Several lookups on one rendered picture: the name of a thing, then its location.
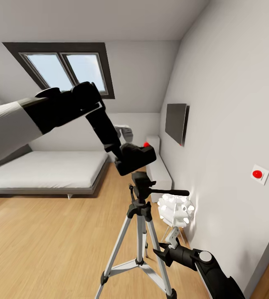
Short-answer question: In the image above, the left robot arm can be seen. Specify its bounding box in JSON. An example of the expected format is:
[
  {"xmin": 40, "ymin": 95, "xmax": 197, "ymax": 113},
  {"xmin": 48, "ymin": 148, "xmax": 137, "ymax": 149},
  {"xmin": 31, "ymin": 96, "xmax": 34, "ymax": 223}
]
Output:
[{"xmin": 0, "ymin": 81, "xmax": 133, "ymax": 162}]

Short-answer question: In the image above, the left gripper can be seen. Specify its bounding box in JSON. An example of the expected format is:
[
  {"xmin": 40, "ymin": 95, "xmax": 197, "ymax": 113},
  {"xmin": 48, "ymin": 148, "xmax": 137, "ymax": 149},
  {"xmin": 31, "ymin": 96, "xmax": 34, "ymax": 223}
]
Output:
[{"xmin": 93, "ymin": 119, "xmax": 125, "ymax": 162}]

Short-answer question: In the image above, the camera tripod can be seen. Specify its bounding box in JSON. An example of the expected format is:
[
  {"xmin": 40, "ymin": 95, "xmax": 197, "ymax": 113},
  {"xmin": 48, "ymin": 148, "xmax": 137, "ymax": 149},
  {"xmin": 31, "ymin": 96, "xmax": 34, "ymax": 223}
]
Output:
[{"xmin": 95, "ymin": 171, "xmax": 190, "ymax": 299}]

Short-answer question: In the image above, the digital camera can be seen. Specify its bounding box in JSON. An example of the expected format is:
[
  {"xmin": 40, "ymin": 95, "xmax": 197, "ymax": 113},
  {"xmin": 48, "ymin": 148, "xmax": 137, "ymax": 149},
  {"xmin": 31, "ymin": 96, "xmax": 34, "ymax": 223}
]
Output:
[{"xmin": 114, "ymin": 143, "xmax": 157, "ymax": 176}]

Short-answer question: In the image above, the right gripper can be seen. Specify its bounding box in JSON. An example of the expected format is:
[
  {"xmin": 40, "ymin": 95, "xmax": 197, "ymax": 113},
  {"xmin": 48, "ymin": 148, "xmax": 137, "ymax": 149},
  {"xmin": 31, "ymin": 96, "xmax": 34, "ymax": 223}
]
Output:
[{"xmin": 153, "ymin": 238, "xmax": 187, "ymax": 267}]

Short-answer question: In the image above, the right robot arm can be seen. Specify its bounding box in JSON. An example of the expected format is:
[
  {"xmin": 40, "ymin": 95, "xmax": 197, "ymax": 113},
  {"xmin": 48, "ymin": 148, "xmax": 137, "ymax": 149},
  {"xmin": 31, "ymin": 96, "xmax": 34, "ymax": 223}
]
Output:
[{"xmin": 153, "ymin": 226, "xmax": 246, "ymax": 299}]

